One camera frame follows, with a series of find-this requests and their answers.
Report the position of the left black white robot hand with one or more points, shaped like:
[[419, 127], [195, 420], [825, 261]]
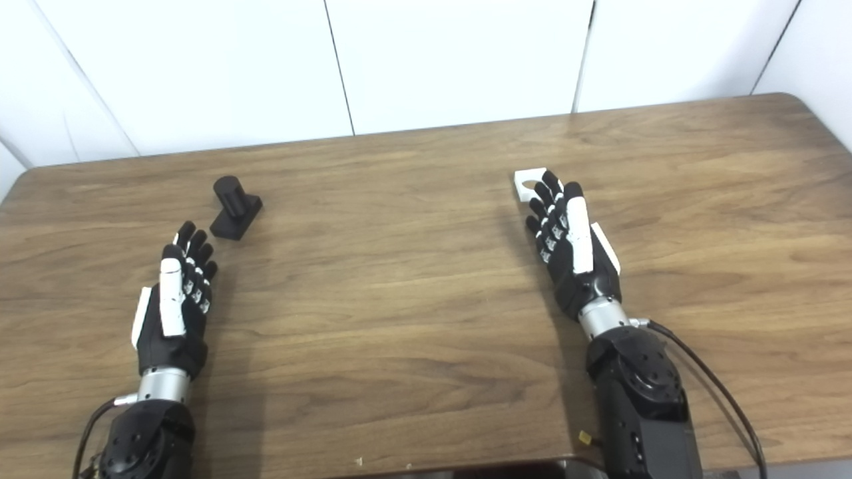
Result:
[[170, 313]]

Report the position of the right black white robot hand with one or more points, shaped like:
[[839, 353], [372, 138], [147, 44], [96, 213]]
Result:
[[579, 246]]

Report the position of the white square piece with hole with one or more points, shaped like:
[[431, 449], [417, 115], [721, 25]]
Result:
[[522, 189]]

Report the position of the black peg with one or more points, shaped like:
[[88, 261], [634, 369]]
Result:
[[233, 206]]

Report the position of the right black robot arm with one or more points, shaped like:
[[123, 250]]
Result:
[[642, 399]]

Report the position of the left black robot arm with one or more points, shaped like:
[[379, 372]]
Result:
[[150, 432]]

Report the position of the small yellow tag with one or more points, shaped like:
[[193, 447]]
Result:
[[586, 438]]

